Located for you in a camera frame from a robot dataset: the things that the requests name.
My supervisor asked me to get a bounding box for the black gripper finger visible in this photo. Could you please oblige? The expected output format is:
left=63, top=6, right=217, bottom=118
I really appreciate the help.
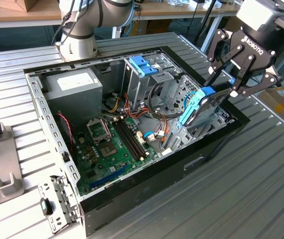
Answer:
left=207, top=28, right=244, bottom=75
left=230, top=54, right=282, bottom=98

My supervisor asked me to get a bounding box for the hard disk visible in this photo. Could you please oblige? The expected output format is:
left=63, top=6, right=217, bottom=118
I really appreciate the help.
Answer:
left=178, top=72, right=236, bottom=129

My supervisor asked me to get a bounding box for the grey metal disk bay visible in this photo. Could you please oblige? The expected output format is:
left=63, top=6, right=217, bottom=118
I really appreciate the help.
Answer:
left=160, top=74, right=235, bottom=153

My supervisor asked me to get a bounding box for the cardboard box with labels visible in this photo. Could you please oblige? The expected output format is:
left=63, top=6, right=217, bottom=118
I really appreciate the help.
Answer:
left=257, top=86, right=284, bottom=126

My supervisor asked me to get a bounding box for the long wooden desk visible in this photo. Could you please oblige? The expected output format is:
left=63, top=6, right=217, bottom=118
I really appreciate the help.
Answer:
left=0, top=0, right=242, bottom=29

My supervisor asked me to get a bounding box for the grey metal drive cage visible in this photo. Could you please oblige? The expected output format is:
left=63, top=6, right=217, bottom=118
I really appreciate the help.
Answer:
left=121, top=51, right=182, bottom=113

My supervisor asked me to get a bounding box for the black RAM slot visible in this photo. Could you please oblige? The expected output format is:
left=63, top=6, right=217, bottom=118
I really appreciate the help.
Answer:
left=112, top=121, right=139, bottom=162
left=116, top=120, right=142, bottom=160
left=122, top=118, right=149, bottom=156
left=119, top=119, right=145, bottom=158

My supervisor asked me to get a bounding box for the black open PC case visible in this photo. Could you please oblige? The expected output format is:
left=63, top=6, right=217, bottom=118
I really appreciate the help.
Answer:
left=23, top=45, right=251, bottom=237

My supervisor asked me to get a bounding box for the grey power supply unit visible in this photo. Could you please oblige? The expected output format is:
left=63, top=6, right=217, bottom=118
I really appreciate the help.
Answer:
left=42, top=67, right=103, bottom=125

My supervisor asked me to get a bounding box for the metal socket cover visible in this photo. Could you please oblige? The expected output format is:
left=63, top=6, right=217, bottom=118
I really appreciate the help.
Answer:
left=86, top=118, right=113, bottom=146

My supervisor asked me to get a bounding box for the CPU socket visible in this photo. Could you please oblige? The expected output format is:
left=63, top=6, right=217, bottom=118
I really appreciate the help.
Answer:
left=99, top=140, right=119, bottom=159

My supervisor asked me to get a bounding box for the blue expansion slot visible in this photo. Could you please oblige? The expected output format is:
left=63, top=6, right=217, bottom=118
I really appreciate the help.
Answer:
left=89, top=164, right=130, bottom=189

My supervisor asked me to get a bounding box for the green motherboard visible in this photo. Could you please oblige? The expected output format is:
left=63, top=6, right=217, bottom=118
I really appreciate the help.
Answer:
left=73, top=116, right=161, bottom=197

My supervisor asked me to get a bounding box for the black case fan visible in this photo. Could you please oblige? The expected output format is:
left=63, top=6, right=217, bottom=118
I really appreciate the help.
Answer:
left=56, top=111, right=75, bottom=160

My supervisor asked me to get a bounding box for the brown wooden box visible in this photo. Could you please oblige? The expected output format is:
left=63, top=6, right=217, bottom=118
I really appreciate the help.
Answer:
left=0, top=0, right=39, bottom=12

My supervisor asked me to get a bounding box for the grey parts rack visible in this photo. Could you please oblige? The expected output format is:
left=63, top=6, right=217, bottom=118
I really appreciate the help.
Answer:
left=0, top=121, right=25, bottom=211

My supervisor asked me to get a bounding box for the blue data wire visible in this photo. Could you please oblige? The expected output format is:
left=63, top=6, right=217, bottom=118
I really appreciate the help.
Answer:
left=181, top=91, right=198, bottom=113

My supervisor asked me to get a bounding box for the multicoloured wire bundle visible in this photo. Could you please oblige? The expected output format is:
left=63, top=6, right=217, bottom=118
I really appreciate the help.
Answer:
left=101, top=91, right=172, bottom=140

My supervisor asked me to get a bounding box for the blue wire white plug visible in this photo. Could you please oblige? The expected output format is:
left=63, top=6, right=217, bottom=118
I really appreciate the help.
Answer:
left=143, top=130, right=169, bottom=142

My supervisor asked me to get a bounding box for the yellow black wire bundle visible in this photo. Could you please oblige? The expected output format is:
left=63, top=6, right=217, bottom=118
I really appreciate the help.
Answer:
left=107, top=93, right=121, bottom=113

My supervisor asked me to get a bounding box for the red black twisted wire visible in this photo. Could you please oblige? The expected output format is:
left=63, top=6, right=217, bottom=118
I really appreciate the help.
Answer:
left=56, top=112, right=73, bottom=152

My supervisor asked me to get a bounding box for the metal card retention bracket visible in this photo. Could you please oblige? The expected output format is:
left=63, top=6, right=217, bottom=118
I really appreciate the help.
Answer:
left=37, top=175, right=84, bottom=235

